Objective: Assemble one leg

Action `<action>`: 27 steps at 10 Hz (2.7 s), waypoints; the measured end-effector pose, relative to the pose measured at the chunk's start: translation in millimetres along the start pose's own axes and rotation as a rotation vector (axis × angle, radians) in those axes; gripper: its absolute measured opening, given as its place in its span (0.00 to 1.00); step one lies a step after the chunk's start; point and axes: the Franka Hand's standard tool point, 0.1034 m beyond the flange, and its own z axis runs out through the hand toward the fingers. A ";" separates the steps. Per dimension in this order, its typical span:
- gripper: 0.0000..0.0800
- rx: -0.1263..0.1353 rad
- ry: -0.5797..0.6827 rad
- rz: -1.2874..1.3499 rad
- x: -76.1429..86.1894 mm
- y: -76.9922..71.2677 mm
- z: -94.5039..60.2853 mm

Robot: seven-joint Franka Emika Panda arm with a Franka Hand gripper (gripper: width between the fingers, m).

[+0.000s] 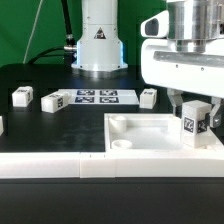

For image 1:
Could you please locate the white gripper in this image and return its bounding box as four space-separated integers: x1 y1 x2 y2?
141 10 224 128

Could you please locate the white square tabletop part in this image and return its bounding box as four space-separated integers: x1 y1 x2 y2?
104 113 224 155

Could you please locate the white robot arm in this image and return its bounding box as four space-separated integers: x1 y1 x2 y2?
72 0 224 128

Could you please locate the white U-shaped fence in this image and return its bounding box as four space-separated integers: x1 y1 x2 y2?
0 150 224 179

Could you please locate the fiducial tag sheet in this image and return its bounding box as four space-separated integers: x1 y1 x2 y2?
60 89 139 105

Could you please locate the green backdrop curtain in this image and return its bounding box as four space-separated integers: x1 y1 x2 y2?
0 0 165 67

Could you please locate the white block at left edge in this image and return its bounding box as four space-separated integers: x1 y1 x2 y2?
0 116 4 136

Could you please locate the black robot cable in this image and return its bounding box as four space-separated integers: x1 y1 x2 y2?
27 0 78 65

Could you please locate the white thin cable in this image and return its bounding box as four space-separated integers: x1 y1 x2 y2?
22 0 45 65

